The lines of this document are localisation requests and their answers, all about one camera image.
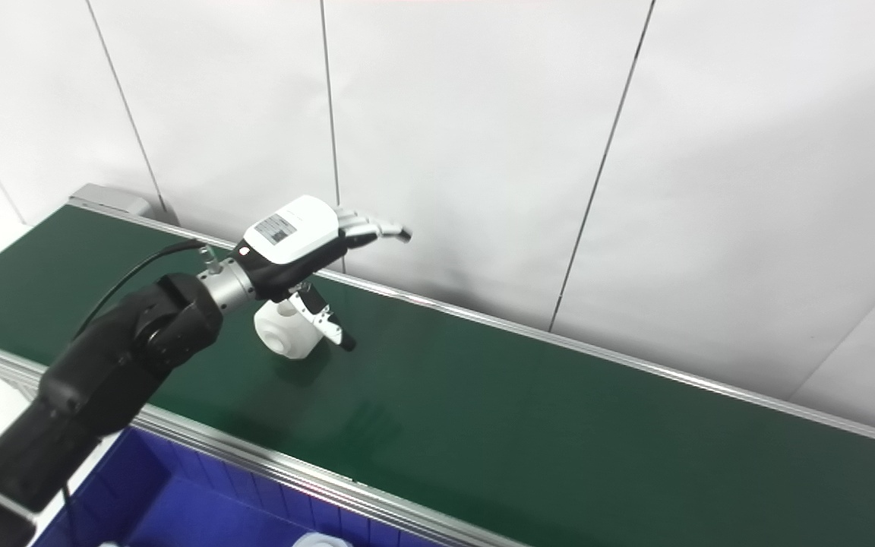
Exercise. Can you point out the green conveyor belt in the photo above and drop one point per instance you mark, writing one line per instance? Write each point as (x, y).
(255, 458)
(559, 425)

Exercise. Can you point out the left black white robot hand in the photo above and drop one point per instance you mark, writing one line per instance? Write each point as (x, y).
(293, 228)

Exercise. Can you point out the grey conveyor end cover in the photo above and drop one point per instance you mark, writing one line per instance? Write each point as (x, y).
(115, 199)

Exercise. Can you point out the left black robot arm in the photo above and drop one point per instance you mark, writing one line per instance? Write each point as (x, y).
(103, 365)

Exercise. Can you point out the white plastic part with hole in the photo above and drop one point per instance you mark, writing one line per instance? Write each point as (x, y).
(285, 336)
(320, 541)

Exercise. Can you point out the blue bin with white parts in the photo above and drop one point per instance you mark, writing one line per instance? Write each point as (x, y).
(202, 509)

